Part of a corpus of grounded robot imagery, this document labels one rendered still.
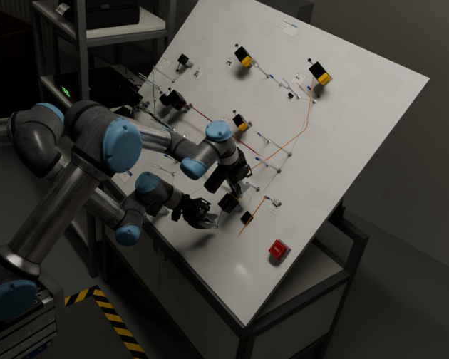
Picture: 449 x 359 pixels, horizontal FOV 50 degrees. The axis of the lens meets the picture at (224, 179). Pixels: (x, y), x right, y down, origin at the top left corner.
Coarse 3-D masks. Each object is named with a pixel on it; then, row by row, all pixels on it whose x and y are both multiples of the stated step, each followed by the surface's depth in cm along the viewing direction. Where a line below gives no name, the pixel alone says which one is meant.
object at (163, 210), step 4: (152, 204) 194; (156, 204) 193; (160, 204) 195; (148, 208) 194; (152, 208) 193; (156, 208) 195; (160, 208) 196; (164, 208) 202; (148, 212) 194; (152, 212) 194; (156, 212) 196; (160, 212) 200; (164, 212) 201; (168, 212) 201; (144, 220) 197; (144, 224) 198
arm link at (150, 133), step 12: (72, 108) 117; (108, 108) 128; (72, 120) 126; (132, 120) 136; (144, 132) 139; (156, 132) 144; (168, 132) 150; (144, 144) 141; (156, 144) 145; (168, 144) 149
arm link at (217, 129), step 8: (216, 120) 150; (208, 128) 149; (216, 128) 148; (224, 128) 147; (208, 136) 148; (216, 136) 147; (224, 136) 147; (216, 144) 148; (224, 144) 149; (232, 144) 153; (224, 152) 153; (232, 152) 155
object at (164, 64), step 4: (164, 60) 230; (168, 60) 228; (160, 64) 230; (164, 64) 229; (168, 64) 227; (160, 68) 230; (164, 68) 228; (156, 72) 231; (164, 72) 227; (152, 76) 231; (156, 76) 230; (160, 76) 228; (156, 80) 229
